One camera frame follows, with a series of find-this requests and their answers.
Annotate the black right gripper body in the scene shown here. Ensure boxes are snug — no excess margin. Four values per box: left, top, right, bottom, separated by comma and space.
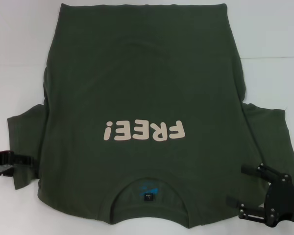
263, 177, 294, 227

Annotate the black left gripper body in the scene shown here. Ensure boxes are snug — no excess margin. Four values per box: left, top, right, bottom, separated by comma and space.
0, 150, 15, 172

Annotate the dark green FREE t-shirt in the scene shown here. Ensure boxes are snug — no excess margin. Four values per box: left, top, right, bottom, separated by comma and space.
6, 2, 294, 226

